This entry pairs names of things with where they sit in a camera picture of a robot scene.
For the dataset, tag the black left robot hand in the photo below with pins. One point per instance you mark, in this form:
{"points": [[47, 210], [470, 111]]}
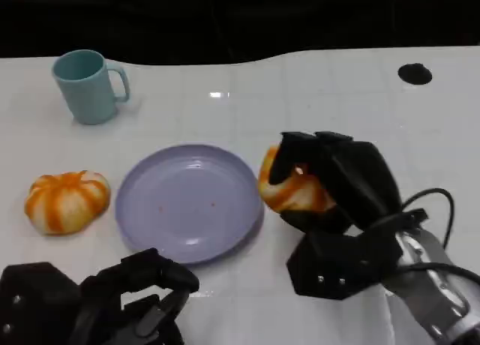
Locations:
{"points": [[123, 307]]}

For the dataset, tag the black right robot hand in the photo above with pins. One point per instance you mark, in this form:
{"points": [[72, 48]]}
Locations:
{"points": [[360, 180]]}

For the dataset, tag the orange and white bread roll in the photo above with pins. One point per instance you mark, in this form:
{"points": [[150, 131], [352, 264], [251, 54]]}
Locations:
{"points": [[300, 198], [67, 202]]}

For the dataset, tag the black table grommet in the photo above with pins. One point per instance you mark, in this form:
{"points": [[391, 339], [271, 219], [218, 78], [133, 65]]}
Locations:
{"points": [[414, 74]]}

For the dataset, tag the lilac plate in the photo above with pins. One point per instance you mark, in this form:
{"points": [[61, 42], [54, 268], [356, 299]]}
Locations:
{"points": [[187, 206]]}

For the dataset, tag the pale green mug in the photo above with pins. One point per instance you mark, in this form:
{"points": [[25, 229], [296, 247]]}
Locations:
{"points": [[88, 90]]}

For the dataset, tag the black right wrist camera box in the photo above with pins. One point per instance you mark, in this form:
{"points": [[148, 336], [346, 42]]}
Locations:
{"points": [[337, 262]]}

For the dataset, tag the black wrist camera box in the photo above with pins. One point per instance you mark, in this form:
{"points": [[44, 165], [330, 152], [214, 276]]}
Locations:
{"points": [[337, 262], [33, 307]]}

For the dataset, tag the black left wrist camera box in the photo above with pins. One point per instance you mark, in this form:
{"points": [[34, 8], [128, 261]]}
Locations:
{"points": [[33, 307]]}

